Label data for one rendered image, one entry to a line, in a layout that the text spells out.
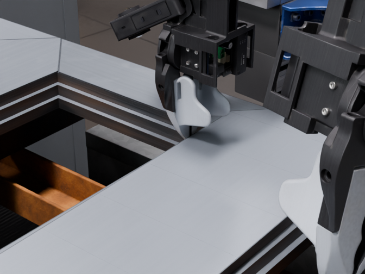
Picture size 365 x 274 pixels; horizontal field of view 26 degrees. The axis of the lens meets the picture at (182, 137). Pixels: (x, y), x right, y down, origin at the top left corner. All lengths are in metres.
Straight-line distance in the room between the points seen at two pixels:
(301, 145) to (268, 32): 0.40
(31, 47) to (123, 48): 2.29
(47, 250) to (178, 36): 0.27
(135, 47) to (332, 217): 3.07
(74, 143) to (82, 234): 1.12
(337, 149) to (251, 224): 0.36
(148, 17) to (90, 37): 2.75
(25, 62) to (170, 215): 0.45
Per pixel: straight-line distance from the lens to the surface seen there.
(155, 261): 0.74
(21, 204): 1.14
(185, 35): 0.85
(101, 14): 3.91
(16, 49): 1.22
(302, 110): 0.48
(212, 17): 0.84
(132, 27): 0.91
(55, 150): 1.86
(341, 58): 0.45
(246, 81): 1.36
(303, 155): 0.91
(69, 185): 1.16
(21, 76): 1.12
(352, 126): 0.44
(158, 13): 0.88
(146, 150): 1.29
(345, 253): 0.48
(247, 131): 0.95
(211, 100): 0.92
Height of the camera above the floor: 1.31
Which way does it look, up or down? 28 degrees down
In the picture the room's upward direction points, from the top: straight up
